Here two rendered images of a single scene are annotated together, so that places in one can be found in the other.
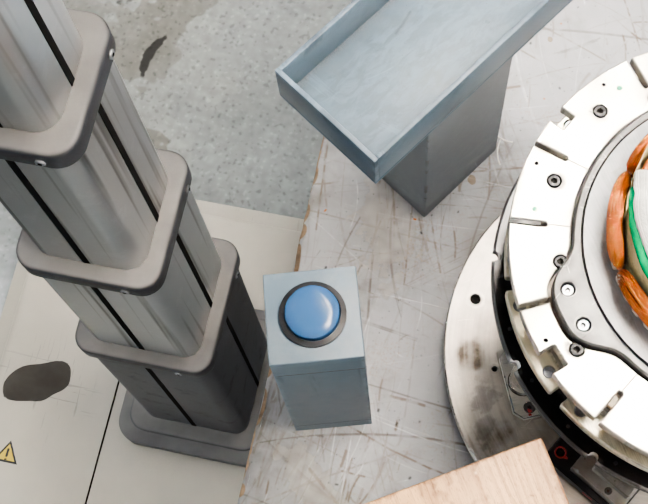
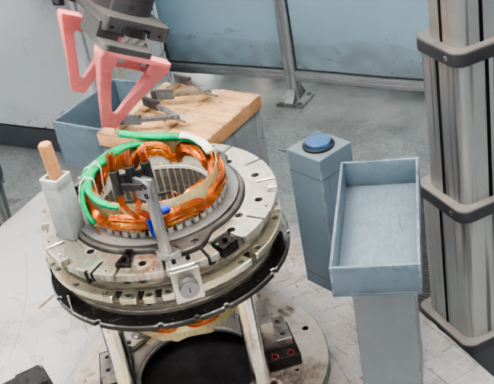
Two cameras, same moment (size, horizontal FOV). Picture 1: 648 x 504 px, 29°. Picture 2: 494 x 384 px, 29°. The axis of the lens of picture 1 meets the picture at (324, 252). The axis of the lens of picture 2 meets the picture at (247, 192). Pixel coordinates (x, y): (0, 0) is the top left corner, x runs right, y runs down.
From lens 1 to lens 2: 1.47 m
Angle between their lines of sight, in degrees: 74
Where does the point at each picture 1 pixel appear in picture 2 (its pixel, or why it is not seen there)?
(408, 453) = (281, 282)
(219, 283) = (455, 330)
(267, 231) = not seen: outside the picture
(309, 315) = (316, 137)
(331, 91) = (399, 193)
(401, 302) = (341, 318)
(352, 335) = (297, 149)
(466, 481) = (211, 131)
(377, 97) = (377, 203)
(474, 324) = (296, 320)
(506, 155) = not seen: outside the picture
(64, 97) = (434, 34)
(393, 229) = not seen: hidden behind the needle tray
